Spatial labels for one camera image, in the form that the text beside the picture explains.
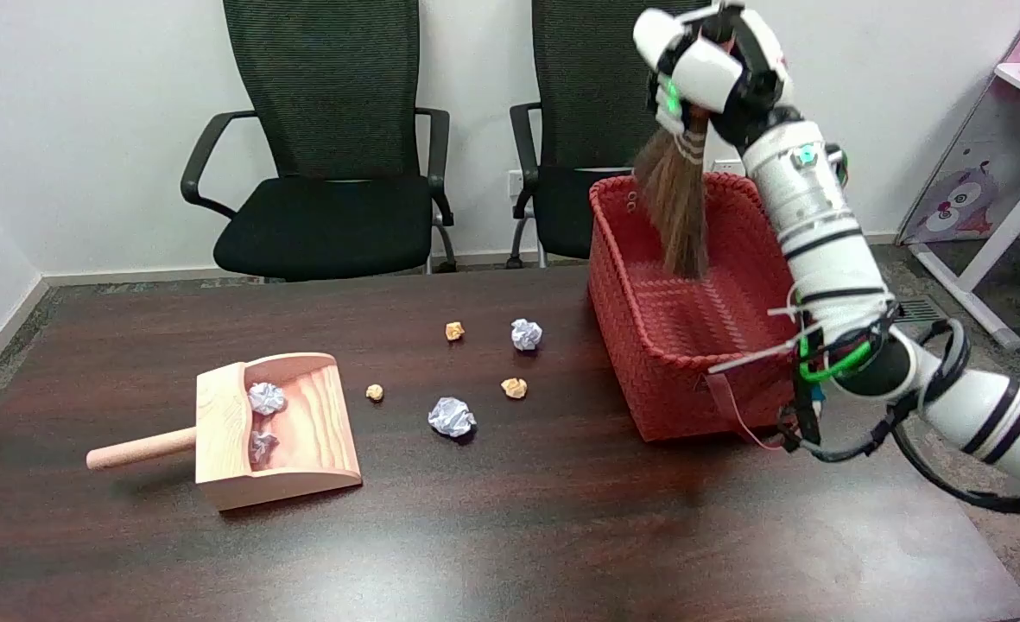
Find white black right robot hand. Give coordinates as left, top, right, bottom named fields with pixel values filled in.
left=632, top=2, right=802, bottom=148

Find brown straw hand broom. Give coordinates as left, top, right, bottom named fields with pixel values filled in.
left=632, top=108, right=711, bottom=279

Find black mesh office chair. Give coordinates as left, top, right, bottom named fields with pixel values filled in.
left=181, top=0, right=459, bottom=282
left=508, top=0, right=718, bottom=269

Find red woven plastic basket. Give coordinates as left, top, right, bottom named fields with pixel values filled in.
left=587, top=171, right=821, bottom=450

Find pink owl print panel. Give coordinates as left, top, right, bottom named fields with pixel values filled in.
left=896, top=0, right=1020, bottom=246

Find white zip tie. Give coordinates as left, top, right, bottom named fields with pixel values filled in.
left=706, top=341, right=802, bottom=375

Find metal floor vent grille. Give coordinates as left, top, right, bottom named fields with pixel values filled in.
left=894, top=296, right=949, bottom=326

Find green robot cable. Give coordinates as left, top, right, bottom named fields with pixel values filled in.
left=797, top=333, right=875, bottom=384

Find white metal desk frame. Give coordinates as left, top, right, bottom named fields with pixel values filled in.
left=907, top=62, right=1020, bottom=351

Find black sleeved cable bundle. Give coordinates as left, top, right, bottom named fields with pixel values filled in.
left=776, top=402, right=901, bottom=464

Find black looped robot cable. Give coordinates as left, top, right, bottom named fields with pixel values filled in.
left=890, top=318, right=1020, bottom=516

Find wooden dustpan with round handle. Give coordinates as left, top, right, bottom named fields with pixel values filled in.
left=86, top=352, right=364, bottom=512

